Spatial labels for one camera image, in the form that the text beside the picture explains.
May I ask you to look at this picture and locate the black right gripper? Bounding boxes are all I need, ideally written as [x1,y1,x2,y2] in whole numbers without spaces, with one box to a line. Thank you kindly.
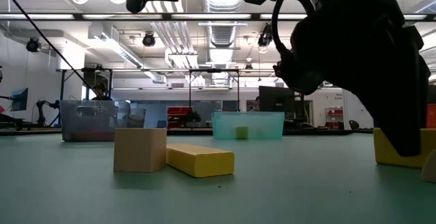
[274,0,432,159]

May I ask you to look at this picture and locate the short yellow rectangular block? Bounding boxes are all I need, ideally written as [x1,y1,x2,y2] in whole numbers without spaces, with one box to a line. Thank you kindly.
[373,127,436,170]

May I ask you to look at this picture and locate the natural wood cube block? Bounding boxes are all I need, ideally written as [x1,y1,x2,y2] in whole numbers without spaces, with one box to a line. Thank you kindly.
[113,127,168,174]

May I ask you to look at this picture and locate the rig top light bar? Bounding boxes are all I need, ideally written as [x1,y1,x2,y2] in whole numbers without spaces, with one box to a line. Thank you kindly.
[0,12,436,22]

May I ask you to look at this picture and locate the shelf with red bins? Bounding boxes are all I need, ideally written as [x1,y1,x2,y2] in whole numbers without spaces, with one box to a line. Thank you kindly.
[325,106,345,130]

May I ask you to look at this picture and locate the person behind gray bin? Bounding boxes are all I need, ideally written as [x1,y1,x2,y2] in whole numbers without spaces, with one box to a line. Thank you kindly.
[91,82,114,101]

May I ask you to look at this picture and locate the red storage bins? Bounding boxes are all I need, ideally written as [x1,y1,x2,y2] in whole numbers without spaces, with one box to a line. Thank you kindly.
[166,106,193,129]

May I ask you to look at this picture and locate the translucent gray plastic bin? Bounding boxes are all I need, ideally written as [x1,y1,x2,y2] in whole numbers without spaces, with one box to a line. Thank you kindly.
[60,99,146,142]

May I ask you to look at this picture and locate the black computer monitor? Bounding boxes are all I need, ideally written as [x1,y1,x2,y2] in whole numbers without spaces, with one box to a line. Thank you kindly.
[258,85,296,114]

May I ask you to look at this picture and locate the translucent teal plastic bin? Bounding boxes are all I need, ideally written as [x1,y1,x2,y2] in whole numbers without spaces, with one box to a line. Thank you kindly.
[211,111,285,140]

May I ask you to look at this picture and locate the person beside black monitor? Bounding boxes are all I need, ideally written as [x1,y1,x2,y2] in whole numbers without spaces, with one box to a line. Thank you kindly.
[249,95,261,113]

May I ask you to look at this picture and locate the blue-screen monitor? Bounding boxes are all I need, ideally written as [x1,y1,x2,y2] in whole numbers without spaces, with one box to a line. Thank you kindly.
[10,87,29,112]

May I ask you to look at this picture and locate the small green cube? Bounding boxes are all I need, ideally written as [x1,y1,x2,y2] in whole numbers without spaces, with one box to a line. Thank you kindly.
[234,125,249,140]

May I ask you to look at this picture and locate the long yellow rectangular block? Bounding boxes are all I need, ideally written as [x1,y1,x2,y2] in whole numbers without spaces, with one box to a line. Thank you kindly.
[166,143,236,179]

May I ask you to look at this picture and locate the green table mat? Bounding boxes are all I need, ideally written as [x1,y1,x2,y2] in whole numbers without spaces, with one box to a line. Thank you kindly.
[0,132,436,224]

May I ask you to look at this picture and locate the white rectangular ceiling duct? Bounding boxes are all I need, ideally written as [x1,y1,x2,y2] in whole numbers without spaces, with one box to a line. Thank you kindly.
[87,22,168,84]

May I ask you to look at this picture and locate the silver round ventilation duct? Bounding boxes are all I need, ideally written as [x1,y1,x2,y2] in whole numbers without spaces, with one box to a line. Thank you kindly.
[200,0,249,87]

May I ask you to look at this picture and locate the black metal frame stand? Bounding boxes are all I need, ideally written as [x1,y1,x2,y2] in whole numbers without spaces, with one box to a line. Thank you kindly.
[189,68,240,130]
[56,67,114,129]

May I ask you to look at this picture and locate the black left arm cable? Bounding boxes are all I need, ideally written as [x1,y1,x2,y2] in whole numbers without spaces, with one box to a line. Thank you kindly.
[0,0,102,97]

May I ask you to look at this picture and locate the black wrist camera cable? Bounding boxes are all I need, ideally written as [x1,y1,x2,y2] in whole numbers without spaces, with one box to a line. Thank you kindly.
[271,0,314,60]

